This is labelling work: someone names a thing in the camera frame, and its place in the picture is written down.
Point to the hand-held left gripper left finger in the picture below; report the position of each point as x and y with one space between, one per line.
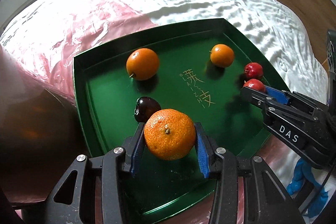
137 146

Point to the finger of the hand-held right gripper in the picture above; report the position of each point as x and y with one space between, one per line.
277 95
258 98

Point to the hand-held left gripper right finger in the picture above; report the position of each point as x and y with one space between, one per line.
202 154

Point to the small red apple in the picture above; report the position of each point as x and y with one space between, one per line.
253 70
255 85

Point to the orange mandarin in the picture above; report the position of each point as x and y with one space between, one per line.
170 134
142 64
222 55

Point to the dark purple plum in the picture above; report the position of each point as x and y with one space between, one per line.
145 108

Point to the green square tray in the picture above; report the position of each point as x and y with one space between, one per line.
178 43

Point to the person's right hand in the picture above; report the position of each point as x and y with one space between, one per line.
302 178

